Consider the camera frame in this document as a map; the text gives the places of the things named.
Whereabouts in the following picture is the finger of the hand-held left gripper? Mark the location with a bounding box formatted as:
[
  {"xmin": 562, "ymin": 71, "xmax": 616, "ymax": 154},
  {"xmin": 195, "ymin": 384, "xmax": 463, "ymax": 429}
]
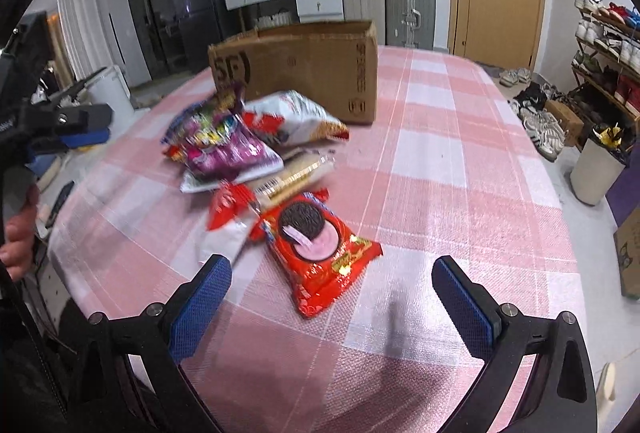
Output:
[
  {"xmin": 30, "ymin": 102, "xmax": 114, "ymax": 151},
  {"xmin": 46, "ymin": 67, "xmax": 107, "ymax": 110}
]

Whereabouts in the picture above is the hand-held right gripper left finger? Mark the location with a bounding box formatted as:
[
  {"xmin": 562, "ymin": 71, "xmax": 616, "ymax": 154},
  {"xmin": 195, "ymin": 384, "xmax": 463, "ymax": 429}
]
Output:
[{"xmin": 65, "ymin": 254, "xmax": 236, "ymax": 433}]

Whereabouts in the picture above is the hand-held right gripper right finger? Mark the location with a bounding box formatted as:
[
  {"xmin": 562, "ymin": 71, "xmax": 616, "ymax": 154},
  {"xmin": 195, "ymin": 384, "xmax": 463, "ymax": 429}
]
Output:
[{"xmin": 431, "ymin": 255, "xmax": 598, "ymax": 433}]

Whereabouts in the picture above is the red and white snack packet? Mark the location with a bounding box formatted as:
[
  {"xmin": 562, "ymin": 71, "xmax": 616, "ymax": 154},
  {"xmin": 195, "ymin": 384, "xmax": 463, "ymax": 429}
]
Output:
[{"xmin": 199, "ymin": 180, "xmax": 261, "ymax": 264}]

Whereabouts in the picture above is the red cookie packet pink cream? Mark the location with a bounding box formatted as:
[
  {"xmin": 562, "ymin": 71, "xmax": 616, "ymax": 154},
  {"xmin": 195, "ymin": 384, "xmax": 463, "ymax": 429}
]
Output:
[{"xmin": 249, "ymin": 188, "xmax": 384, "ymax": 319}]

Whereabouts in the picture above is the purple candy bag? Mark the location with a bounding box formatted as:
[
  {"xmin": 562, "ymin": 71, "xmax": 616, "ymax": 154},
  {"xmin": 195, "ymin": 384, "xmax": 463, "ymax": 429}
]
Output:
[{"xmin": 161, "ymin": 86, "xmax": 285, "ymax": 181}]

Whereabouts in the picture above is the clear cracker packet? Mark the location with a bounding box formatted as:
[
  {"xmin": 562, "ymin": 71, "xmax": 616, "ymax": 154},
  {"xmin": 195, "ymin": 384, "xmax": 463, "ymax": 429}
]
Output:
[{"xmin": 250, "ymin": 150, "xmax": 337, "ymax": 214}]

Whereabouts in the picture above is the white and red chips bag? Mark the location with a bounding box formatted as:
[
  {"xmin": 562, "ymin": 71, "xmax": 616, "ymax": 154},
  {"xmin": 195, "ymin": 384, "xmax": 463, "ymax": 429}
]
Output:
[{"xmin": 242, "ymin": 90, "xmax": 351, "ymax": 149}]

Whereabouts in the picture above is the person's left hand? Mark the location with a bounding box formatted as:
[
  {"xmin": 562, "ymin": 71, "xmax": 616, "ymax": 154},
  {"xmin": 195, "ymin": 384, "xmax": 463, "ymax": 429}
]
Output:
[{"xmin": 0, "ymin": 186, "xmax": 42, "ymax": 283}]

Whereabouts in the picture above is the white floor appliance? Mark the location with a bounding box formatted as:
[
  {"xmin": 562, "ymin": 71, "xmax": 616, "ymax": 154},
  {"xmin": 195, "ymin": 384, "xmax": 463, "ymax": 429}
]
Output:
[{"xmin": 80, "ymin": 66, "xmax": 133, "ymax": 114}]

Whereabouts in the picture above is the white curtain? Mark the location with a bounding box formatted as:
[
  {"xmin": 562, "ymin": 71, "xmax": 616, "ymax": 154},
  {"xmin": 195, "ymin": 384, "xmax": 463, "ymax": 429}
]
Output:
[{"xmin": 55, "ymin": 0, "xmax": 126, "ymax": 84}]

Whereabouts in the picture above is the pink plaid tablecloth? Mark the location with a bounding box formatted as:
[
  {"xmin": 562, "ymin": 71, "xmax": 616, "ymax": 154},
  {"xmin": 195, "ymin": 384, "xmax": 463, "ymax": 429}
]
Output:
[{"xmin": 47, "ymin": 44, "xmax": 588, "ymax": 433}]

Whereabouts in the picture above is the open cardboard box on floor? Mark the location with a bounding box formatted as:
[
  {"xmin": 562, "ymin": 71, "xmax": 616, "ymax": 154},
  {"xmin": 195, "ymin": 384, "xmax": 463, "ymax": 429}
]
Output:
[{"xmin": 614, "ymin": 213, "xmax": 640, "ymax": 299}]

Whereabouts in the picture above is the white trash bin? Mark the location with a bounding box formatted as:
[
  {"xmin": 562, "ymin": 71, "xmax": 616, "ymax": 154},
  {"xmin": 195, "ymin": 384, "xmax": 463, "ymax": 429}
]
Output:
[{"xmin": 571, "ymin": 128, "xmax": 628, "ymax": 206}]

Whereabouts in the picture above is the pair of white sneakers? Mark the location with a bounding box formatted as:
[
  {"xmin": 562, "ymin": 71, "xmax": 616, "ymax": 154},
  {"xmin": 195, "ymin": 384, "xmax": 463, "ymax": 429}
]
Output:
[{"xmin": 520, "ymin": 108, "xmax": 567, "ymax": 162}]

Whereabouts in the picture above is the white slatted basket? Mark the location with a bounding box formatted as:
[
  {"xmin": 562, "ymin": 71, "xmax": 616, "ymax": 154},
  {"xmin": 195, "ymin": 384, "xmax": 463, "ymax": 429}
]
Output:
[{"xmin": 259, "ymin": 10, "xmax": 292, "ymax": 28}]

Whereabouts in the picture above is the small brown cardboard box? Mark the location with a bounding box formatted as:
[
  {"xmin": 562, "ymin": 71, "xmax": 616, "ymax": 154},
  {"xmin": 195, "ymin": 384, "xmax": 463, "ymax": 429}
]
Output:
[{"xmin": 545, "ymin": 99, "xmax": 585, "ymax": 146}]

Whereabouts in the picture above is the pair of black sneakers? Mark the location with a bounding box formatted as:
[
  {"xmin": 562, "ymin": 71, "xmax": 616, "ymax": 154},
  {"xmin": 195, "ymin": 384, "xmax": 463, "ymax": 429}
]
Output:
[{"xmin": 509, "ymin": 82, "xmax": 549, "ymax": 115}]

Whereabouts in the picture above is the pair of grey sneakers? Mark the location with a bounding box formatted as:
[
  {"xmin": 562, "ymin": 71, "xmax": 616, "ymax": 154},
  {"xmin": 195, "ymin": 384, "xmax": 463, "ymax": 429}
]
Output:
[{"xmin": 499, "ymin": 67, "xmax": 532, "ymax": 87}]

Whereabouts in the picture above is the metal shoe rack with shoes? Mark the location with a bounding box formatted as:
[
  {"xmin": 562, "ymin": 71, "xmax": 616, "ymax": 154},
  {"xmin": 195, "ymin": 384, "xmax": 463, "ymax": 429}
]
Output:
[{"xmin": 571, "ymin": 0, "xmax": 640, "ymax": 149}]

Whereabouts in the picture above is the beige suitcase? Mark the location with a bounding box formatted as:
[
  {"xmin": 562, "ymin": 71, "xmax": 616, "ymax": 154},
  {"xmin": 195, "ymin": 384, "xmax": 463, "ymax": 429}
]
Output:
[{"xmin": 341, "ymin": 0, "xmax": 387, "ymax": 45}]

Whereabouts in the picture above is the silver suitcase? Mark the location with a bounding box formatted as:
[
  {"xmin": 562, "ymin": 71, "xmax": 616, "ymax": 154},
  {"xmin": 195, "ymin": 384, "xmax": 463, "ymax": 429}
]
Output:
[{"xmin": 385, "ymin": 0, "xmax": 437, "ymax": 50}]

